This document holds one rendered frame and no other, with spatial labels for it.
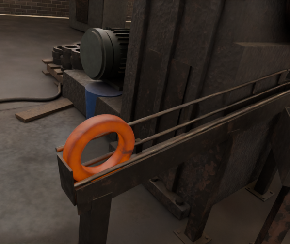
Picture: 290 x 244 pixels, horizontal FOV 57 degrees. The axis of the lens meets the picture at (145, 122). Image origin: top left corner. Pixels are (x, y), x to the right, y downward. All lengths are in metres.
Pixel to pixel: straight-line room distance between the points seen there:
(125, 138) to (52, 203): 0.84
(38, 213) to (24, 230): 0.10
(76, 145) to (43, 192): 0.91
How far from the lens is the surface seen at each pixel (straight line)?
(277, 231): 1.13
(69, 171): 0.61
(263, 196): 1.80
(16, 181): 1.59
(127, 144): 0.69
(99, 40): 1.98
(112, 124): 0.63
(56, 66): 2.93
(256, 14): 1.17
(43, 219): 1.38
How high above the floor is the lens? 1.01
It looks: 27 degrees down
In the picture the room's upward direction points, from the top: 10 degrees clockwise
